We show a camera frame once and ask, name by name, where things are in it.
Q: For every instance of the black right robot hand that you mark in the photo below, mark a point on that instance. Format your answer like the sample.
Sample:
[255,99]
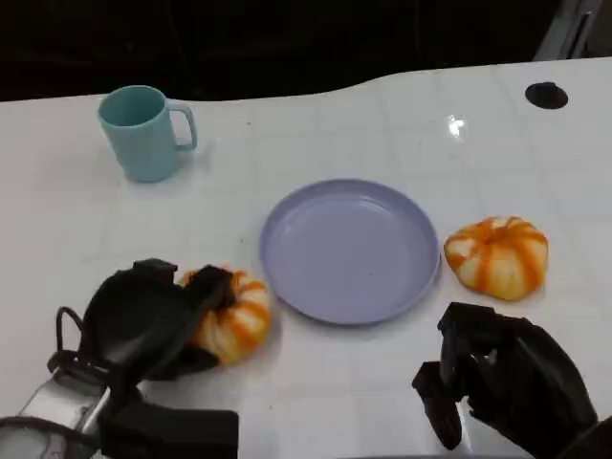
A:
[526,378]

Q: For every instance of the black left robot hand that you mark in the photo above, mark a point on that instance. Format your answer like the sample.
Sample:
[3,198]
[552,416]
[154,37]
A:
[129,325]

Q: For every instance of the orange and white bread roll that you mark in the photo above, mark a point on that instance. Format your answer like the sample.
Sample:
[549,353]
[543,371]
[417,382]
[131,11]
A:
[239,320]
[497,260]

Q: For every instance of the pale green mug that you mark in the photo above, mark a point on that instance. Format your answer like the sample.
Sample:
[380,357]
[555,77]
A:
[141,143]

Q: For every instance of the lilac plate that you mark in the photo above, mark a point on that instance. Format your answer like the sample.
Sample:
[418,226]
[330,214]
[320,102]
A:
[349,251]

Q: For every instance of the black round table grommet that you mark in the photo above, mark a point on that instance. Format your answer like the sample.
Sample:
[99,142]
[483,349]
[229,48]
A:
[546,95]

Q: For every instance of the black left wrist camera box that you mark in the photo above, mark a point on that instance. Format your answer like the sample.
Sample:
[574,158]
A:
[177,432]

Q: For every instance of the grey metal frame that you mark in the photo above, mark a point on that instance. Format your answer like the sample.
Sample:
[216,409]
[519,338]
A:
[571,28]

